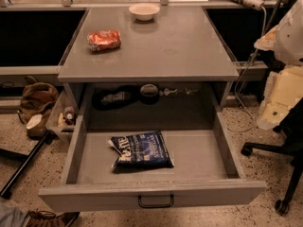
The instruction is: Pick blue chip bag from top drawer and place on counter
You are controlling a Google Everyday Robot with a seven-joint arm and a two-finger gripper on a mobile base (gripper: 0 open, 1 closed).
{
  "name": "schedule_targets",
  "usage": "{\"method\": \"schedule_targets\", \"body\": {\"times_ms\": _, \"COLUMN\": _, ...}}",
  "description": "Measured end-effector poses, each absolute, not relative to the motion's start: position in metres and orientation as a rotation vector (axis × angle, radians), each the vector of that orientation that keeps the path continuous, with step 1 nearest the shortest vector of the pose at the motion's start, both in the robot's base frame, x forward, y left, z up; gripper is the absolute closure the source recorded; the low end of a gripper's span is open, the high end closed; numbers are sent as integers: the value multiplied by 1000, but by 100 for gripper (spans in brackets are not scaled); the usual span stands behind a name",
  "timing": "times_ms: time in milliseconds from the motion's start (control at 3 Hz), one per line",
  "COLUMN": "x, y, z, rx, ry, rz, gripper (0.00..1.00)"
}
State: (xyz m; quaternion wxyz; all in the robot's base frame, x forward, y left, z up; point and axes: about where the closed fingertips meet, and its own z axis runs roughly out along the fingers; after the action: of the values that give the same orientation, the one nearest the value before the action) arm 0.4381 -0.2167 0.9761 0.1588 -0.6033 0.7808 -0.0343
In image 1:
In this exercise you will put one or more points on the blue chip bag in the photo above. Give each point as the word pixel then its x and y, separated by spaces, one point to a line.
pixel 143 151

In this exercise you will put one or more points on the small bottle in bin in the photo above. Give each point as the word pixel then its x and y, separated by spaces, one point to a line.
pixel 69 115

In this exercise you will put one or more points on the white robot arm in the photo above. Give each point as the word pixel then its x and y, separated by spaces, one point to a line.
pixel 286 39

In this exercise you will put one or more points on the brown backpack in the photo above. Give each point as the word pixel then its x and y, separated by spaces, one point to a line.
pixel 36 104

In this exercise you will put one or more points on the grey counter cabinet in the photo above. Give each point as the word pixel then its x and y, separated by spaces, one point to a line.
pixel 180 44

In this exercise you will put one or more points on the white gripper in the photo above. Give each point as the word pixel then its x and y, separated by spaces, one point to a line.
pixel 291 41

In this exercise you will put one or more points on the red chip bag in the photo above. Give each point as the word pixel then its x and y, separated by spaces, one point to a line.
pixel 102 40

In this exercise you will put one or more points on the white bowl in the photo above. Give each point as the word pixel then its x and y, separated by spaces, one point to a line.
pixel 144 11

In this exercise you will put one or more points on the brown shoe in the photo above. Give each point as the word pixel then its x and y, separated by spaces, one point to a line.
pixel 49 219

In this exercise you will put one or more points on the black drawer handle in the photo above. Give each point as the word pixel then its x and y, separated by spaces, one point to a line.
pixel 153 202

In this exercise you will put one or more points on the black tape roll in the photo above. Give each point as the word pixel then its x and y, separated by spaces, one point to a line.
pixel 149 94

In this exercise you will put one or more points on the clear plastic bin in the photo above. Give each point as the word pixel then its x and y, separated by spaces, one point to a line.
pixel 56 123

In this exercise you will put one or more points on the black metal pole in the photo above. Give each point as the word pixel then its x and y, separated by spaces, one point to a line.
pixel 23 160

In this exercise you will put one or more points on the grey open drawer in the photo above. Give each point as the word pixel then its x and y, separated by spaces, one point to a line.
pixel 174 153

